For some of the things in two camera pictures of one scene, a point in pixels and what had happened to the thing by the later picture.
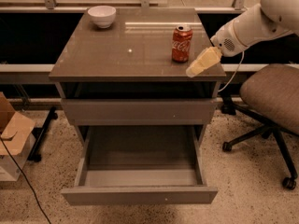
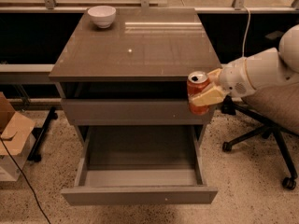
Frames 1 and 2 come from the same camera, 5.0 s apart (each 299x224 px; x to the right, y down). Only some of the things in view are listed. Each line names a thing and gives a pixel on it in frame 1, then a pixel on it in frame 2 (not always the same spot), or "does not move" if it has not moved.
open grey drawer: [134, 165] does not move
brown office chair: [272, 93] does not move
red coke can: [181, 43] → [195, 82]
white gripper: [224, 41] → [233, 78]
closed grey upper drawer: [140, 112] does not move
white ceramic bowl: [103, 16] does not move
